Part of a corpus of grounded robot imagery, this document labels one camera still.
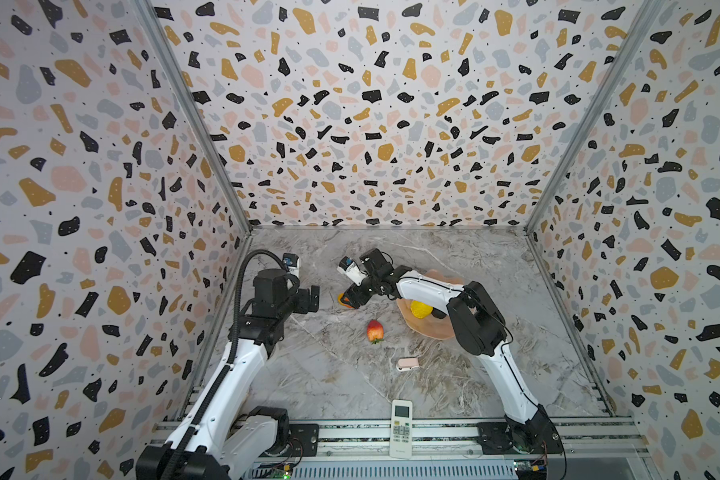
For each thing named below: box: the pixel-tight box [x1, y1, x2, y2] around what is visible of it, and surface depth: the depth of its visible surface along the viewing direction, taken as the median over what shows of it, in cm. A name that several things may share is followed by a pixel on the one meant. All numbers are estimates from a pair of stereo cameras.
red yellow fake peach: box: [367, 319, 385, 344], surface depth 91 cm
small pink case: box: [396, 357, 420, 371], surface depth 87 cm
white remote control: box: [389, 399, 413, 459], surface depth 76 cm
